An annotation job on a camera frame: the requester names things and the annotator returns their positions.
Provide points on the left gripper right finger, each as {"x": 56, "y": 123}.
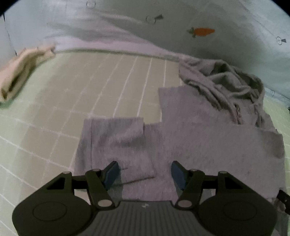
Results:
{"x": 190, "y": 183}

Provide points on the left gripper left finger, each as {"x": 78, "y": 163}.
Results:
{"x": 99, "y": 182}

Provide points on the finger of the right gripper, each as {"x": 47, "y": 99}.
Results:
{"x": 283, "y": 202}

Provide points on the grey zip hoodie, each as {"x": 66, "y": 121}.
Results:
{"x": 214, "y": 122}

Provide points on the green grid-pattern mat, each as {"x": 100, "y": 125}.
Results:
{"x": 40, "y": 128}

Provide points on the folded beige garment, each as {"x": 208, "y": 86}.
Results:
{"x": 15, "y": 73}

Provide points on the light blue carrot-print sheet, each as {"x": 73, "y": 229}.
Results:
{"x": 252, "y": 35}

